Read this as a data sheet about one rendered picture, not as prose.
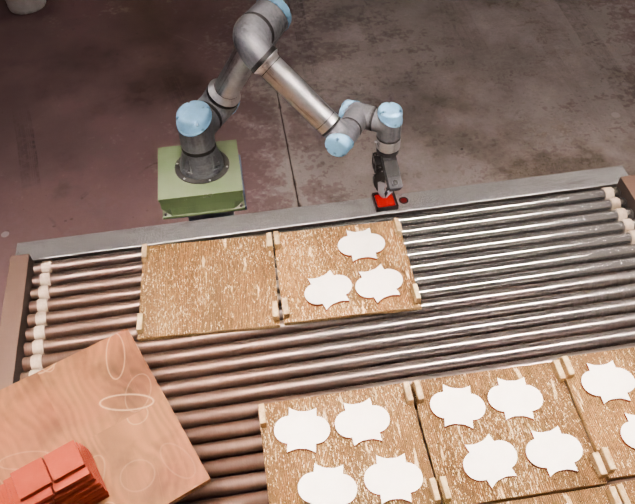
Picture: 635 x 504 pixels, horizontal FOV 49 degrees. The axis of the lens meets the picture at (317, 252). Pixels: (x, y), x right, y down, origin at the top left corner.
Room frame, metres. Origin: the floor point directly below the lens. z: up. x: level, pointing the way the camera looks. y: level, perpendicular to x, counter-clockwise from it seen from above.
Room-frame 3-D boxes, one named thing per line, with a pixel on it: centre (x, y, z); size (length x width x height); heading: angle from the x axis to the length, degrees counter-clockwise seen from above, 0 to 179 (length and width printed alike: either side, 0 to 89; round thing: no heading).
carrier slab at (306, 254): (1.35, -0.08, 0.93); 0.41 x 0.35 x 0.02; 97
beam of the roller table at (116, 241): (1.61, -0.06, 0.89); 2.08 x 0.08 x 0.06; 98
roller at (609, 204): (1.49, -0.08, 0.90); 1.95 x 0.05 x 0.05; 98
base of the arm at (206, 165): (1.81, 0.39, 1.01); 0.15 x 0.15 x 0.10
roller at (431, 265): (1.35, -0.10, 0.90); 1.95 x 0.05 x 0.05; 98
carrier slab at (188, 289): (1.30, 0.33, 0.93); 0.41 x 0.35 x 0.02; 95
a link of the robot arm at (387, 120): (1.67, -0.23, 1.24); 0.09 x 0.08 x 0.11; 64
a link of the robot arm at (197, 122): (1.82, 0.39, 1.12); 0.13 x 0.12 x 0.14; 154
